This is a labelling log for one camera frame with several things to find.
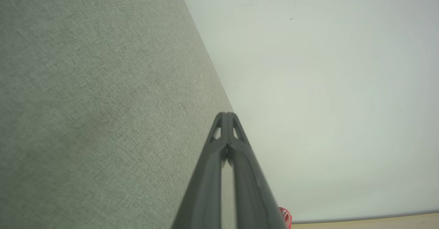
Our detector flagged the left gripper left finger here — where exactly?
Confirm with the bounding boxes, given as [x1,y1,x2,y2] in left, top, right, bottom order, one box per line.
[171,112,229,229]

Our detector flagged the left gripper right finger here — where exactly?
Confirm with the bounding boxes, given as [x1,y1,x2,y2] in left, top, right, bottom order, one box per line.
[225,112,287,229]

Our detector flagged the red shorts with white stripes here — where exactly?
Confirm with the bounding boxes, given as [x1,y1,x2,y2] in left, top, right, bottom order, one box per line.
[278,207,293,229]

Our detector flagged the grey fabric sofa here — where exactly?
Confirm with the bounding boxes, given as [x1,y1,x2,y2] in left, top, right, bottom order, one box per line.
[0,0,238,229]

